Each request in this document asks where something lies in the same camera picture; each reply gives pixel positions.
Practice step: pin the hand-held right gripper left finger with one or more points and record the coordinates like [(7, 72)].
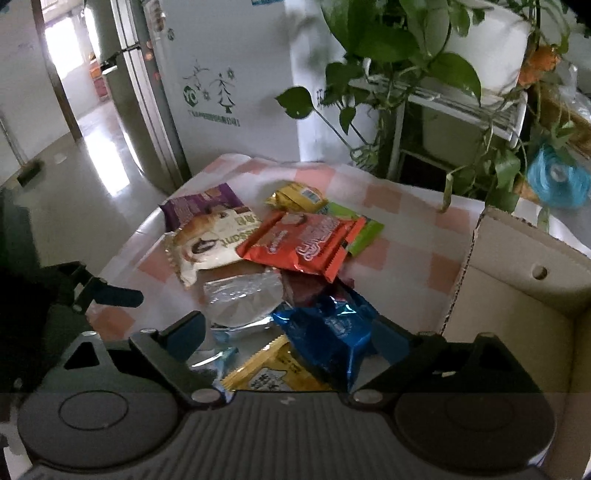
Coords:
[(180, 337)]

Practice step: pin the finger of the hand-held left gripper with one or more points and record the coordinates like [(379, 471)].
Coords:
[(120, 295)]

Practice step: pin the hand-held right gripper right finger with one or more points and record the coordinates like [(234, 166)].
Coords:
[(392, 341)]

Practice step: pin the blue snack packet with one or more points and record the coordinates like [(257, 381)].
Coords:
[(328, 332)]

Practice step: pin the cream bread packet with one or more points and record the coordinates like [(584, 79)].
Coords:
[(207, 249)]

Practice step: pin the large yellow snack packet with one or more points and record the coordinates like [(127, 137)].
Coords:
[(272, 369)]

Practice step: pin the maroon snack packet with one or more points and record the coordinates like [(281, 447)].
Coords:
[(304, 288)]

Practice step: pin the green snack packet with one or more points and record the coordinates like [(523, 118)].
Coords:
[(367, 233)]

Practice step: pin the purple snack packet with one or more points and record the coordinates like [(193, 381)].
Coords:
[(198, 203)]

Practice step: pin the brown cardboard box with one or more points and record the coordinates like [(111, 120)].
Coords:
[(517, 314)]

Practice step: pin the red wafer packet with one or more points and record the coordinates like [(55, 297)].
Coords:
[(304, 244)]

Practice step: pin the light blue candy wrapper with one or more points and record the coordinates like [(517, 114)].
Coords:
[(226, 357)]

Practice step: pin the silver clear packet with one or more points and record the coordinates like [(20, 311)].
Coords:
[(240, 300)]

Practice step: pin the pink checked tablecloth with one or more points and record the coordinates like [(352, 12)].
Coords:
[(406, 258)]

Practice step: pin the broom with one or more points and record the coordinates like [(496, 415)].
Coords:
[(30, 173)]

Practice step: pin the small yellow snack packet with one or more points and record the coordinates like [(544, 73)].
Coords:
[(295, 194)]

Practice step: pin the grey refrigerator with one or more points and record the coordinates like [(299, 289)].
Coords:
[(134, 115)]

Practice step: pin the white table cover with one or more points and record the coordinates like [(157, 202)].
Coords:
[(572, 235)]

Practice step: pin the blue tape roll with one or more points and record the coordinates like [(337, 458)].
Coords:
[(549, 184)]

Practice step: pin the white metal plant stand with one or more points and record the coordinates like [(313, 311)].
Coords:
[(461, 104)]

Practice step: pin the white refrigerator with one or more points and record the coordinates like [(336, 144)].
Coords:
[(258, 69)]

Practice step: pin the green trailing pothos plant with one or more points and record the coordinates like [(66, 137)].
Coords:
[(383, 41)]

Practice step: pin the white plant pot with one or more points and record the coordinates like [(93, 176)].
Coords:
[(489, 50)]

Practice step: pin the clear plastic bag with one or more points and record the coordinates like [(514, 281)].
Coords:
[(575, 87)]

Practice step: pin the orange ornament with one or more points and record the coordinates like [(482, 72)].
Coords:
[(540, 62)]

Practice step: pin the brown door frame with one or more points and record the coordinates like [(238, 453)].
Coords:
[(60, 83)]

